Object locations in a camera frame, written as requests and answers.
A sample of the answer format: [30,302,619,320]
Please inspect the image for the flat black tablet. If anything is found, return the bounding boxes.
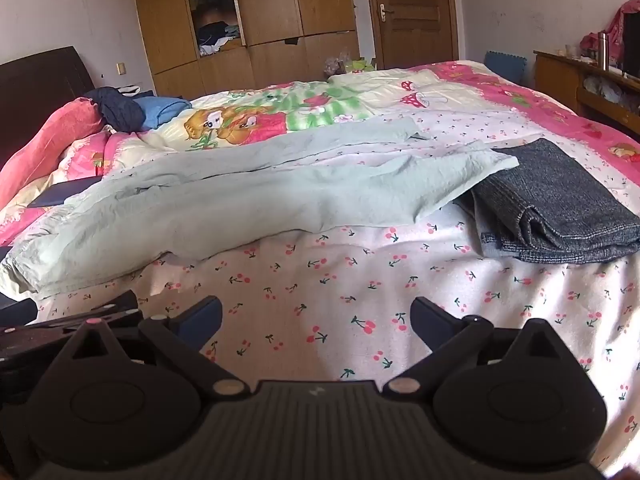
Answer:
[27,176,103,208]

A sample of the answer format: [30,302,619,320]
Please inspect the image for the light green pants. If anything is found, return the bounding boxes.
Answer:
[0,119,520,298]

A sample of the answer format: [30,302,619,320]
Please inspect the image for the wooden wardrobe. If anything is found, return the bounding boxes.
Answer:
[129,0,362,100]

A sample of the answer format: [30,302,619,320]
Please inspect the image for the clothes pile in wardrobe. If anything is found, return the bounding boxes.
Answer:
[196,21,243,57]

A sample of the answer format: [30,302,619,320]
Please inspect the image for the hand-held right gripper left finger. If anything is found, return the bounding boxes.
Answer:
[60,296,253,398]

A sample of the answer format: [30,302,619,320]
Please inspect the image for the red clothes pile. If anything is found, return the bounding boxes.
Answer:
[580,1,640,53]

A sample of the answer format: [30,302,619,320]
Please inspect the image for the clear plastic bag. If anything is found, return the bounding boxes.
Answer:
[322,49,376,78]

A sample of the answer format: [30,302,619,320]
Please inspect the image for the wooden cabinet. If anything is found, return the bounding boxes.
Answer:
[532,50,640,136]

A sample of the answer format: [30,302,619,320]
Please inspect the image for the dark grey folded sock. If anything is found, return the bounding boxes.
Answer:
[452,138,640,265]

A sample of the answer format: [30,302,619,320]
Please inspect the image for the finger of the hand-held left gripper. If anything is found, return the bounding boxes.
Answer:
[0,309,144,361]
[20,290,139,330]

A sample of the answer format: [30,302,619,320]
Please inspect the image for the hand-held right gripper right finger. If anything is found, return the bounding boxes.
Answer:
[385,296,568,397]

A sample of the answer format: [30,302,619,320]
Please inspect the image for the wooden door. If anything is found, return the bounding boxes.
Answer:
[362,0,460,71]

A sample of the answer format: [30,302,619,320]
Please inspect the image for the cartoon print quilt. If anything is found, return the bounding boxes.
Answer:
[0,60,640,248]

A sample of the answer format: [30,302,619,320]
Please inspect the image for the navy blue garment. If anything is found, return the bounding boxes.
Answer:
[82,86,147,132]

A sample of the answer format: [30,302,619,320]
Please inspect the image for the blue foam mat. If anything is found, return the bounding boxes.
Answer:
[484,51,527,86]

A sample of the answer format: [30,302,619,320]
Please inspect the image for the dark wooden headboard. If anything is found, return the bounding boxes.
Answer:
[0,46,96,158]

